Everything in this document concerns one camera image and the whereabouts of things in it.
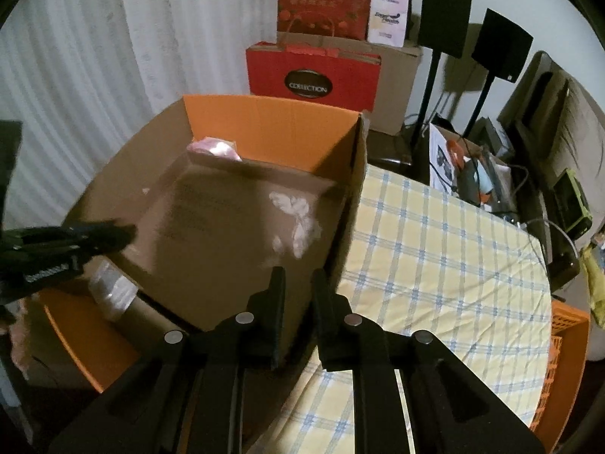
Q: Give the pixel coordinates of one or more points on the orange plastic crate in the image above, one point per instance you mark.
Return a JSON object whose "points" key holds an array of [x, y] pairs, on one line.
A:
{"points": [[567, 364]]}

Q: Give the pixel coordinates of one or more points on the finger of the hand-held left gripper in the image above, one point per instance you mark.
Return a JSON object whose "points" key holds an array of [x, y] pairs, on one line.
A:
{"points": [[94, 236]]}

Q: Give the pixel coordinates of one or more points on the red patterned gift bag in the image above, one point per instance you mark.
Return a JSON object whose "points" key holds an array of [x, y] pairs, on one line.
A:
{"points": [[321, 4]]}

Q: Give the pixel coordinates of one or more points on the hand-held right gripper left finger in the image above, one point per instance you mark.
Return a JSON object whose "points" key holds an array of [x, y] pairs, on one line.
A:
{"points": [[278, 321]]}

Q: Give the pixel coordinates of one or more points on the green device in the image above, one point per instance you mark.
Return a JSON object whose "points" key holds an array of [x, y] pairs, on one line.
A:
{"points": [[572, 203]]}

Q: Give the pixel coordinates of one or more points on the small white paper bag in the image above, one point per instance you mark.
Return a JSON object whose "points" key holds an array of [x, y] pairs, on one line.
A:
{"points": [[387, 19]]}

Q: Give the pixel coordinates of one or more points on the red oval-label gift bag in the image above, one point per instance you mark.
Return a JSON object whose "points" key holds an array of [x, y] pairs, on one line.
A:
{"points": [[269, 75]]}

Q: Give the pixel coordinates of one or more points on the plain brown cardboard box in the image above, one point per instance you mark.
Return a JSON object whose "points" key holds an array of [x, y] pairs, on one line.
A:
{"points": [[397, 90]]}

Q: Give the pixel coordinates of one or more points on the orange brown cardboard box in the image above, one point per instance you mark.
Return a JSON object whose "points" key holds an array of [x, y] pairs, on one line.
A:
{"points": [[212, 227]]}

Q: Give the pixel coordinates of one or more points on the black speaker on stand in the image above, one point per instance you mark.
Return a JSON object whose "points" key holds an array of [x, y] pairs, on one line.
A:
{"points": [[503, 42], [444, 14]]}

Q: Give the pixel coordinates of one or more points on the white printed paper sheet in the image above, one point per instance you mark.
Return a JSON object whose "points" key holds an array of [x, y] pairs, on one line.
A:
{"points": [[439, 156]]}

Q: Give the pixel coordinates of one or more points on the white pleated curtain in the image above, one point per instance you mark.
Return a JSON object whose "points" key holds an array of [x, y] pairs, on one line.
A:
{"points": [[71, 80]]}

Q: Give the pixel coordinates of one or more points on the yellow cloth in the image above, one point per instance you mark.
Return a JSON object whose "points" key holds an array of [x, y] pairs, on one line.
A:
{"points": [[595, 283]]}

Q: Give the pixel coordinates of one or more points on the yellow checked tablecloth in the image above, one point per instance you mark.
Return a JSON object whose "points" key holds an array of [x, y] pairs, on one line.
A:
{"points": [[425, 269]]}

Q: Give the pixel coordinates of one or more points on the translucent plastic packet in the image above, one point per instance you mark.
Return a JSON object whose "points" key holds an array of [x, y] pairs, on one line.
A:
{"points": [[111, 293]]}

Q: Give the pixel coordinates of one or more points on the beige sofa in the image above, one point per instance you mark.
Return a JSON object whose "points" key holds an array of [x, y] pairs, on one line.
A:
{"points": [[586, 118]]}

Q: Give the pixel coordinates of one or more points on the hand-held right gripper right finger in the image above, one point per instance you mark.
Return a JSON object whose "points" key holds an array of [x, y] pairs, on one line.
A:
{"points": [[322, 326]]}

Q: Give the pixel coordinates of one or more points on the pink satin ribbon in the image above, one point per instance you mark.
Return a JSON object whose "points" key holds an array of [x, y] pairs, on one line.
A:
{"points": [[215, 147]]}

